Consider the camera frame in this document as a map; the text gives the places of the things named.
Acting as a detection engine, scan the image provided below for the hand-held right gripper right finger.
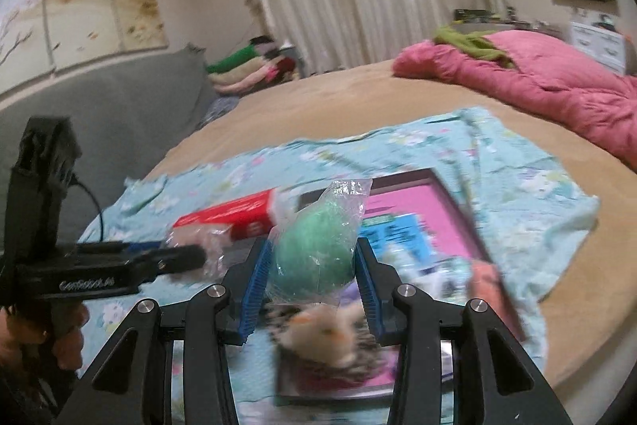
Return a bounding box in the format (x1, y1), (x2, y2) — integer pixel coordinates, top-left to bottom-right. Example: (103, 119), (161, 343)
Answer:
(355, 238), (573, 425)

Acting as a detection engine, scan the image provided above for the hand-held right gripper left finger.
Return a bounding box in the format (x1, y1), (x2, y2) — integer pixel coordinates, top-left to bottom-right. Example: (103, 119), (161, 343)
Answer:
(55, 240), (273, 425)

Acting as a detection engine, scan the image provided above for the clear plastic bag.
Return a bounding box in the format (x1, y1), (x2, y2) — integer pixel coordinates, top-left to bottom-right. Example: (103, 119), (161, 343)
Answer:
(166, 226), (234, 279)

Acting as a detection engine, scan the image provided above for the leopard print scrunchie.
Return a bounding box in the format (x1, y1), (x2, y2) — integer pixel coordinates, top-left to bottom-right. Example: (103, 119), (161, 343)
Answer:
(271, 300), (379, 373)

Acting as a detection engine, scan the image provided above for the green sponge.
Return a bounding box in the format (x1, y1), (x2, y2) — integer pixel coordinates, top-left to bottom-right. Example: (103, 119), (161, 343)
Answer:
(266, 178), (374, 306)

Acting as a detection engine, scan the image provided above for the dark tray with pink sheet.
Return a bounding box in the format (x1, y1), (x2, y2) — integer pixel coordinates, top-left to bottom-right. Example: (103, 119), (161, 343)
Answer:
(275, 167), (528, 406)

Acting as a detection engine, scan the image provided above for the person's left hand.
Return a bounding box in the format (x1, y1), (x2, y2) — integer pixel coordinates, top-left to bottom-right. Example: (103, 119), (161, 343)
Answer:
(0, 303), (86, 371)

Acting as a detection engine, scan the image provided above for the red and white box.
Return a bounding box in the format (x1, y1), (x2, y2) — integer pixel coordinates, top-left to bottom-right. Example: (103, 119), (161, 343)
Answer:
(173, 187), (294, 243)

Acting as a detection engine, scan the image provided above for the grey quilted headboard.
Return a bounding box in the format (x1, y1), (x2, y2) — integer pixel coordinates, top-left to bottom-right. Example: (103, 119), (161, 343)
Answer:
(0, 45), (220, 257)

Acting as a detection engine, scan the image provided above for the dark patterned cloth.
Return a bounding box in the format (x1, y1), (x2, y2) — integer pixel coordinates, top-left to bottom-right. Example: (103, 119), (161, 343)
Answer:
(199, 98), (242, 129)

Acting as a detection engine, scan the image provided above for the cartoon cat printed blanket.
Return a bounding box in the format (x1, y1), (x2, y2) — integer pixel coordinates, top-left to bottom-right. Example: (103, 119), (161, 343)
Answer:
(80, 106), (600, 425)

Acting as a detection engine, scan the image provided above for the stack of folded clothes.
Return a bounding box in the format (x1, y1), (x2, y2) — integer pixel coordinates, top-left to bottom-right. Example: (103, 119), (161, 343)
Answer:
(205, 35), (302, 96)

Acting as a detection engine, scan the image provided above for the bed with tan sheet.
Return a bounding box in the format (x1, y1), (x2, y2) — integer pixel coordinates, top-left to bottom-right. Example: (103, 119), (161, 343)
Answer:
(144, 57), (637, 381)

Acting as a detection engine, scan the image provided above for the pink quilt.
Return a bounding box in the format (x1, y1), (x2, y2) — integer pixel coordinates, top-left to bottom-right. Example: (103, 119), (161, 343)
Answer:
(392, 29), (637, 172)

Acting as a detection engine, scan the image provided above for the green cloth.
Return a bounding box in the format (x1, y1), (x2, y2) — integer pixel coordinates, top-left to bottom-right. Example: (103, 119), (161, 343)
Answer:
(433, 25), (516, 68)

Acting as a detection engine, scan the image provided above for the white drawer cabinet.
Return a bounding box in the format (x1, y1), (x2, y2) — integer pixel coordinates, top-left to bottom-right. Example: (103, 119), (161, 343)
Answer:
(569, 19), (629, 74)

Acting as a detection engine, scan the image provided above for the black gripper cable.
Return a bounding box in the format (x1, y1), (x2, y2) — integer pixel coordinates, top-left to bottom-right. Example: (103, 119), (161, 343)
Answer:
(71, 175), (105, 247)

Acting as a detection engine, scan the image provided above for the tree wall painting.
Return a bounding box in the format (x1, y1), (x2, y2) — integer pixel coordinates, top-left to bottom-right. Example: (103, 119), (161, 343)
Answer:
(0, 0), (166, 94)

